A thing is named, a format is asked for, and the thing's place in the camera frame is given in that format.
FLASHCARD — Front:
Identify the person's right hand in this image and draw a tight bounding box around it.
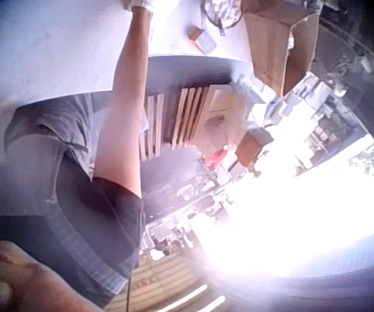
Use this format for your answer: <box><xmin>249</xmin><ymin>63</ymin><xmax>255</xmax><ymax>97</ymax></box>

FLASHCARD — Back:
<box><xmin>122</xmin><ymin>0</ymin><xmax>155</xmax><ymax>13</ymax></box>

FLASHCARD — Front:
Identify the small wooden block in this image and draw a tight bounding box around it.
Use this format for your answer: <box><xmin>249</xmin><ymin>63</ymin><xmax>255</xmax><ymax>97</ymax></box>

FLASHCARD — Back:
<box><xmin>186</xmin><ymin>25</ymin><xmax>205</xmax><ymax>42</ymax></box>

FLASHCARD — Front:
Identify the stack of wooden slats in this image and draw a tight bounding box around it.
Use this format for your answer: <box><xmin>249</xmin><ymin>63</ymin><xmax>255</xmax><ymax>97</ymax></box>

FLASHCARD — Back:
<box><xmin>139</xmin><ymin>84</ymin><xmax>213</xmax><ymax>163</ymax></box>

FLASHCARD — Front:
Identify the brown cardboard box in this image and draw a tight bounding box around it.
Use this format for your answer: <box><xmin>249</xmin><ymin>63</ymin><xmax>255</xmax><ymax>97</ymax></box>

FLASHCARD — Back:
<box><xmin>243</xmin><ymin>0</ymin><xmax>321</xmax><ymax>98</ymax></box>

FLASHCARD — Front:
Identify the brown box-shaped machine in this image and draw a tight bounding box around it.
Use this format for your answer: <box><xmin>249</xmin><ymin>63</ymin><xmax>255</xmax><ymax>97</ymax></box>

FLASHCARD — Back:
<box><xmin>235</xmin><ymin>127</ymin><xmax>274</xmax><ymax>166</ymax></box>

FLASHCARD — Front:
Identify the cluttered workshop rack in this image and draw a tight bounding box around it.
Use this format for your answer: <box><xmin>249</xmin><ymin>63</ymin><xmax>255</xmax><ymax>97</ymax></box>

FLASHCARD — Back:
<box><xmin>139</xmin><ymin>73</ymin><xmax>356</xmax><ymax>261</ymax></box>

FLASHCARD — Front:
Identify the black cable loop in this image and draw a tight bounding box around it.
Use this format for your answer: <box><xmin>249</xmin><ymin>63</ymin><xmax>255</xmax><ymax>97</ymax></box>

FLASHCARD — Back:
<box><xmin>200</xmin><ymin>0</ymin><xmax>245</xmax><ymax>37</ymax></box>

